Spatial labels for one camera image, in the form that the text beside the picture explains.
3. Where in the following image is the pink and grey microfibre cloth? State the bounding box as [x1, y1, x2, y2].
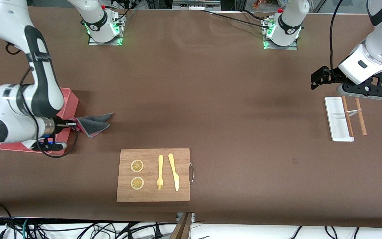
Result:
[69, 113, 114, 138]

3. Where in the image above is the pink plastic bin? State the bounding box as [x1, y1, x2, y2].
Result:
[0, 87, 79, 155]

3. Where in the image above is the wooden rack rod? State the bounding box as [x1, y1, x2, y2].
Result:
[354, 97, 367, 136]
[341, 96, 354, 137]

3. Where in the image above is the white rectangular rack tray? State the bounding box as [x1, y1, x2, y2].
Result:
[324, 97, 354, 142]

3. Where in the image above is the yellow wooden fork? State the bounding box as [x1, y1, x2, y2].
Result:
[157, 155, 164, 191]

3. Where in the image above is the bamboo cutting board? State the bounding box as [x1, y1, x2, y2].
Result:
[116, 148, 195, 202]

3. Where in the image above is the yellow wooden knife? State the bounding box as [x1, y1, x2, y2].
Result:
[168, 153, 180, 192]

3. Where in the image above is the grey power strip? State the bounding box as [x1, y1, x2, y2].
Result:
[173, 0, 221, 10]

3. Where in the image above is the wooden plank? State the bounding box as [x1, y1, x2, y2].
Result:
[169, 212, 193, 239]

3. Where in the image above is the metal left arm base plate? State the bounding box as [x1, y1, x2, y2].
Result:
[262, 17, 299, 50]

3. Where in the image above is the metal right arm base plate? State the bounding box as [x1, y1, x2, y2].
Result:
[88, 12, 126, 46]

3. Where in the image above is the black cable between arm bases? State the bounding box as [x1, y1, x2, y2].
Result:
[198, 9, 274, 29]

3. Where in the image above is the teal floor cable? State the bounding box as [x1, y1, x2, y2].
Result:
[21, 217, 31, 239]

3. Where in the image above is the black floor cable with plug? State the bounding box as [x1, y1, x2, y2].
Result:
[85, 222, 165, 239]

